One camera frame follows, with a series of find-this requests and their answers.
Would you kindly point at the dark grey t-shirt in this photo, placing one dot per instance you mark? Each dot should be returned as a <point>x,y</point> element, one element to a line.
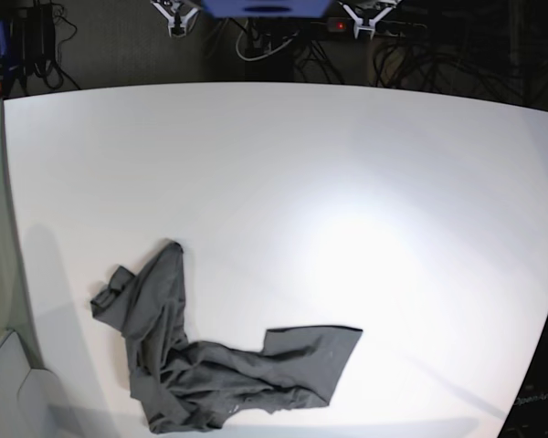
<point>196,386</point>

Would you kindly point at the blue box overhead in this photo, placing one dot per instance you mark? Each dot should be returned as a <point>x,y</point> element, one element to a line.
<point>266,8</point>

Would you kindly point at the grey bin at left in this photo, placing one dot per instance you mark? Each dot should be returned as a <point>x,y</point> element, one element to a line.
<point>32,401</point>

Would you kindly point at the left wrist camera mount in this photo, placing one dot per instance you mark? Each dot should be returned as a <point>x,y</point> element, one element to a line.
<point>366,15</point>

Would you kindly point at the black power strip red switch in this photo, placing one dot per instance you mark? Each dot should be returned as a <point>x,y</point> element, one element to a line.
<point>348,26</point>

